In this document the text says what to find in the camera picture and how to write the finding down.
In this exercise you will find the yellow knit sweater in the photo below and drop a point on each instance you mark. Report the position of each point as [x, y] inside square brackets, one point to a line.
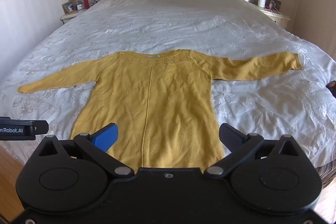
[168, 98]

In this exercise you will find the cream nightstand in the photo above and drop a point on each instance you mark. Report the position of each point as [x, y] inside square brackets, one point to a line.
[278, 18]
[69, 16]

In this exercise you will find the bed with white floral bedspread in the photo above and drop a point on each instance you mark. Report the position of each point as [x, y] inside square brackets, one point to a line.
[170, 22]

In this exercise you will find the white cylinder speaker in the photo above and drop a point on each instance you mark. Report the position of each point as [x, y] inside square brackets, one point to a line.
[261, 2]

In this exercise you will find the small table clock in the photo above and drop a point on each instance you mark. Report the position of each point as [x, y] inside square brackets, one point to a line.
[79, 6]

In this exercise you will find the wooden photo frame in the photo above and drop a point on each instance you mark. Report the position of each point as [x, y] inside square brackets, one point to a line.
[69, 7]

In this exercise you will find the red bottle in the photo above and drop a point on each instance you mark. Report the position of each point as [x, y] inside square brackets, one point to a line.
[85, 2]

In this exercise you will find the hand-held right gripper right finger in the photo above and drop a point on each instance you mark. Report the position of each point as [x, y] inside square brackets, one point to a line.
[231, 136]

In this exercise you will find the dark object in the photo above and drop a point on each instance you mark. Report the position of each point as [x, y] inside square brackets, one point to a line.
[332, 88]

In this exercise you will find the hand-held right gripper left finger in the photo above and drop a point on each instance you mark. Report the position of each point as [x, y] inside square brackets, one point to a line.
[106, 137]

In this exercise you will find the dark photo frame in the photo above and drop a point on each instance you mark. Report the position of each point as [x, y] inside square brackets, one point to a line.
[274, 3]

